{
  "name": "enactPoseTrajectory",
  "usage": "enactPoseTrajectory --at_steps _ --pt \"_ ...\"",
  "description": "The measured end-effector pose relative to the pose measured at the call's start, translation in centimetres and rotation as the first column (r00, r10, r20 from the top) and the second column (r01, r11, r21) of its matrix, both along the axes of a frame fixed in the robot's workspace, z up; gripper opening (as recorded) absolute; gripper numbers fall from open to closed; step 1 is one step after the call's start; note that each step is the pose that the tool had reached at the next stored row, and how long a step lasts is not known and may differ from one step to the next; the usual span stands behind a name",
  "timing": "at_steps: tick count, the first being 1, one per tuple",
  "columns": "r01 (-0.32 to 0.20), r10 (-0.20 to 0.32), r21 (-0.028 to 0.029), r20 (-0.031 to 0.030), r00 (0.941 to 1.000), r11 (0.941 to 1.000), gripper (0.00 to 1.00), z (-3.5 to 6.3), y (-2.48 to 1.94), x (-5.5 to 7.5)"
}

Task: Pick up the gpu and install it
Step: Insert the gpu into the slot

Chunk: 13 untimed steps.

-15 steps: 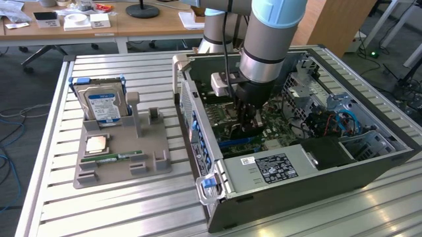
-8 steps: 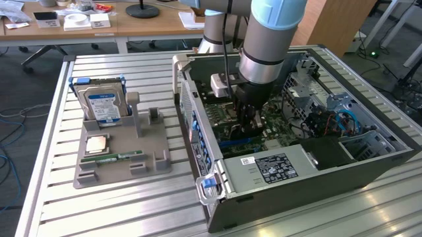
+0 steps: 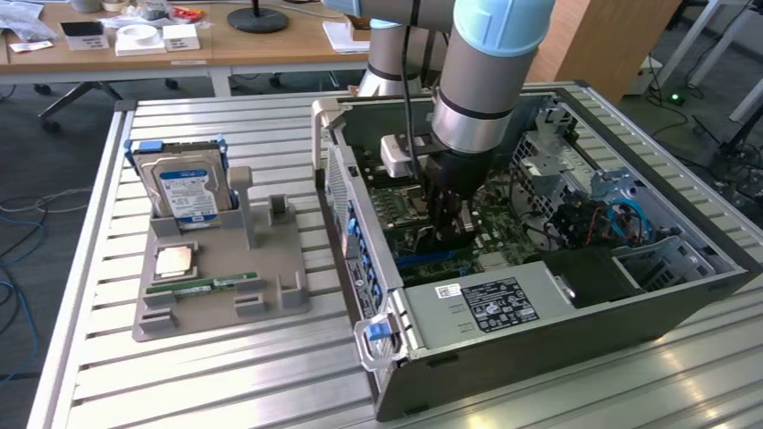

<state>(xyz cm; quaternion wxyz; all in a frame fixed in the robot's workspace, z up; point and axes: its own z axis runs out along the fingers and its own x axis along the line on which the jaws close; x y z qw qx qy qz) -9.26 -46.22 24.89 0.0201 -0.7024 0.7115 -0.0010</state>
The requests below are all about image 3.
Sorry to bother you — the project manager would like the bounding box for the perforated metal drive cage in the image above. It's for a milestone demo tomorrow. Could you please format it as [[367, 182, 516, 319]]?
[[512, 103, 600, 224]]

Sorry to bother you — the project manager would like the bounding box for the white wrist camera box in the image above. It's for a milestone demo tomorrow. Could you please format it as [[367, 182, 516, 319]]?
[[379, 134, 446, 178]]

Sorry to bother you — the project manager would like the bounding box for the black lamp base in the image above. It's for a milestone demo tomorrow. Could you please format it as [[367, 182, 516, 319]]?
[[226, 0, 291, 33]]

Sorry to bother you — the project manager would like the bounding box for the flat white box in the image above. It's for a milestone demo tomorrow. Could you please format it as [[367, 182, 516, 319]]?
[[114, 38, 168, 58]]

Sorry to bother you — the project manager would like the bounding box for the grey parts rack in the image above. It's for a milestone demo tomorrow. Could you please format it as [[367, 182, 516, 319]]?
[[130, 165, 312, 344]]

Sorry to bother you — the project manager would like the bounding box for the open grey PC case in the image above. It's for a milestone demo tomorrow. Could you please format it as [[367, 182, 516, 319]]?
[[310, 81, 763, 424]]

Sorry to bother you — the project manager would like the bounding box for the hard disk blue caddy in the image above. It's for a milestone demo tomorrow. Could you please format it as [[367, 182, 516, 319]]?
[[123, 136, 234, 231]]

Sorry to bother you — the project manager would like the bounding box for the blue wire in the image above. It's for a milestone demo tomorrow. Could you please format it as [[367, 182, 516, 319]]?
[[607, 198, 656, 247]]

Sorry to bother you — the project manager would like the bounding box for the clear plastic bag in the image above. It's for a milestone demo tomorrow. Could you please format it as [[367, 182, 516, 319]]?
[[0, 0, 62, 41]]

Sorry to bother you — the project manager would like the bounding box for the CPU socket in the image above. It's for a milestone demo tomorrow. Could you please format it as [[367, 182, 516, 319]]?
[[399, 186, 432, 216]]

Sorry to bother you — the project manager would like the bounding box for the grey metal disk bay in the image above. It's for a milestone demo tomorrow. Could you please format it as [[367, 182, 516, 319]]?
[[611, 235, 716, 291]]

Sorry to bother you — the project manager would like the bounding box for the PCIe expansion slot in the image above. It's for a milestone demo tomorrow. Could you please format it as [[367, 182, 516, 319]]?
[[396, 252, 458, 268]]

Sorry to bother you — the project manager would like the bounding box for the white floor device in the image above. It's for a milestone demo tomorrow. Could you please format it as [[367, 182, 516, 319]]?
[[634, 55, 667, 97]]

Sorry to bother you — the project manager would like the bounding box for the black wire bundle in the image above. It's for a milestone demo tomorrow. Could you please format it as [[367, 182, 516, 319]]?
[[519, 208, 567, 251]]

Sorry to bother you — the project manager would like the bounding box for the white paper stack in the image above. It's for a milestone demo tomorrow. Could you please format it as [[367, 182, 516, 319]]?
[[320, 20, 372, 55]]

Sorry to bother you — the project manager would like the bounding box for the white tape roll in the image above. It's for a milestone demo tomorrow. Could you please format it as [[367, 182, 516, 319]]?
[[118, 24, 158, 45]]

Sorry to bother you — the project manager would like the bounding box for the red white card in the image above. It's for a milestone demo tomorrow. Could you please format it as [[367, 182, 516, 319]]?
[[8, 40, 56, 54]]

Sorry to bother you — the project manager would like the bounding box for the white floor cable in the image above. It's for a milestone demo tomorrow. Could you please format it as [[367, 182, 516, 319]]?
[[0, 187, 91, 215]]

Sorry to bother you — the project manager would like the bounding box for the wooden desk white frame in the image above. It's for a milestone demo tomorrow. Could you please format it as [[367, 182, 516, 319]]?
[[0, 0, 448, 97]]

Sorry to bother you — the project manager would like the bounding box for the blue floor cable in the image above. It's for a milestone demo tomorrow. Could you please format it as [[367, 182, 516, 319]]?
[[0, 214, 47, 385]]

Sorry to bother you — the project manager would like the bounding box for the wooden cabinet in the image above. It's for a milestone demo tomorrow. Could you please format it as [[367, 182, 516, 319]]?
[[523, 0, 684, 105]]

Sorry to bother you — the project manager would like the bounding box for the white labelled box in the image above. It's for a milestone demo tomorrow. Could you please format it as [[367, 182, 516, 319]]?
[[162, 23, 202, 53]]

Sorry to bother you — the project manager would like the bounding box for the black stand with cables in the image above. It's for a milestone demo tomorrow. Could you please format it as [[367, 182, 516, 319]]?
[[690, 114, 763, 202]]

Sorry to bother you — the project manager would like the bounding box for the grey power supply unit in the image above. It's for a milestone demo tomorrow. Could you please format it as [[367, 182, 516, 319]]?
[[402, 261, 578, 352]]

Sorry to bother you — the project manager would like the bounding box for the copper CPU chip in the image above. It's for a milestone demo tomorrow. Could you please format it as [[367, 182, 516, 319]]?
[[152, 244, 196, 281]]

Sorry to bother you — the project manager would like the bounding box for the red packet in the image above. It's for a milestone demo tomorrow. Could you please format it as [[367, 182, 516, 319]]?
[[171, 6, 208, 24]]

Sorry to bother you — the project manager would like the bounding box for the white box black lid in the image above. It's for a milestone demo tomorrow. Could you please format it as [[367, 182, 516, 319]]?
[[59, 21, 111, 51]]

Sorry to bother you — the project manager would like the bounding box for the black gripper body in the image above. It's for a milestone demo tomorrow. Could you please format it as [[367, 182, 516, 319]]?
[[423, 151, 494, 198]]

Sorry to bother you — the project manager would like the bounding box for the dark pouch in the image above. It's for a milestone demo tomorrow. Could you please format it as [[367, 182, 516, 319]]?
[[140, 0, 172, 21]]

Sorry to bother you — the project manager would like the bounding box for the black office chair base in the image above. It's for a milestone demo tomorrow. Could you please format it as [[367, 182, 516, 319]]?
[[32, 80, 180, 133]]

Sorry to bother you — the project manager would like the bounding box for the green motherboard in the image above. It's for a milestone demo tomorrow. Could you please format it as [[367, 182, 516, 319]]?
[[351, 147, 547, 290]]

